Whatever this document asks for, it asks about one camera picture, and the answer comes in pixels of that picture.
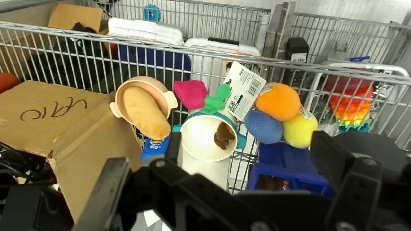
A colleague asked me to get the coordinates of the dark blue case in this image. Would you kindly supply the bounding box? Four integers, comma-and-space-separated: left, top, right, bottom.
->
116, 43, 193, 72

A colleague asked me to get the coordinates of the pink plush toy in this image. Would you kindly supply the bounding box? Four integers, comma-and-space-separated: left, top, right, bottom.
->
172, 79, 210, 113

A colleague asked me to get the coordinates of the white plastic case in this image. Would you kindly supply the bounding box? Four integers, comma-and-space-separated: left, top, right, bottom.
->
107, 17, 185, 48
184, 36, 262, 85

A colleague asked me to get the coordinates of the black fabric bundle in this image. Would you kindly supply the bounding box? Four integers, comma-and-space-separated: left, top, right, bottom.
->
25, 24, 115, 89

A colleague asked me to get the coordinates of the grey metal bracket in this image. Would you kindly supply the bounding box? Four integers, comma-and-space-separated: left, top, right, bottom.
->
261, 2, 297, 60

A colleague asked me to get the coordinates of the metal wire shelf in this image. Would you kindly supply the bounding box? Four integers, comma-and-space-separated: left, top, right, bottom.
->
0, 0, 411, 198

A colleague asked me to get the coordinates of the white wire basket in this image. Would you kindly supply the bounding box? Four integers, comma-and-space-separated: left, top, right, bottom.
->
305, 63, 411, 140

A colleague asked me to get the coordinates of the yellow plush ball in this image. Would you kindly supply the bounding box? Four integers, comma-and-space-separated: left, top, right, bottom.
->
282, 112, 320, 151

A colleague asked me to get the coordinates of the blue round object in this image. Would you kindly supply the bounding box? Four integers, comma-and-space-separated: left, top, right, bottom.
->
142, 4, 163, 25

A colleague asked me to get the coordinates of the small cardboard piece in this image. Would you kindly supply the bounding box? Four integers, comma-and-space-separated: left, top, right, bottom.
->
47, 3, 106, 34

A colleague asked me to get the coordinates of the brown plush piece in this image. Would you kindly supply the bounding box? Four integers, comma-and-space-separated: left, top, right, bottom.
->
212, 121, 237, 152

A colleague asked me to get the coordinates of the orange plush ball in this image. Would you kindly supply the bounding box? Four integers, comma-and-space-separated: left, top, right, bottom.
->
255, 83, 302, 122

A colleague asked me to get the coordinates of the blue plush ball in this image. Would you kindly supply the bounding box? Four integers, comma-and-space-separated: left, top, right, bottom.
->
243, 110, 285, 146

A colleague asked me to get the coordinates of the green plush toy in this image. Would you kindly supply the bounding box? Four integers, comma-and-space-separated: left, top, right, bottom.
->
201, 83, 234, 115

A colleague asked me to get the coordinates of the small black labelled box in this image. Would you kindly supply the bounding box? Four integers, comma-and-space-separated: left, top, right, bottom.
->
285, 38, 311, 65

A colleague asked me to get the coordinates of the white barcode tag card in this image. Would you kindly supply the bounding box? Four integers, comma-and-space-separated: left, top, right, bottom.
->
223, 61, 268, 122

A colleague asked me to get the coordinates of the white bowl teal rim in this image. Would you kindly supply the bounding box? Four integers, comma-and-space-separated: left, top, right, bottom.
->
172, 112, 248, 166

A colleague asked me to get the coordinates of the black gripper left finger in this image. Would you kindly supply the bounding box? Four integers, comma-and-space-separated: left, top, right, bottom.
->
71, 156, 264, 231

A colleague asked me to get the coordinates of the pink bowl with handles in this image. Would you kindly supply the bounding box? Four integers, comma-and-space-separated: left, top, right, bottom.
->
108, 76, 179, 143

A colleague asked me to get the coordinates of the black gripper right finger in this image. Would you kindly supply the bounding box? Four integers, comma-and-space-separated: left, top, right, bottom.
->
300, 129, 411, 231

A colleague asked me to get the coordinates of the large brown cardboard box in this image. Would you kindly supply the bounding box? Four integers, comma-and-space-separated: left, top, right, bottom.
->
0, 80, 145, 224

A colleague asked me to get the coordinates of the blue plastic bin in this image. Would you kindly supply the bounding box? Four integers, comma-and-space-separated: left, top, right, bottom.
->
246, 142, 337, 198

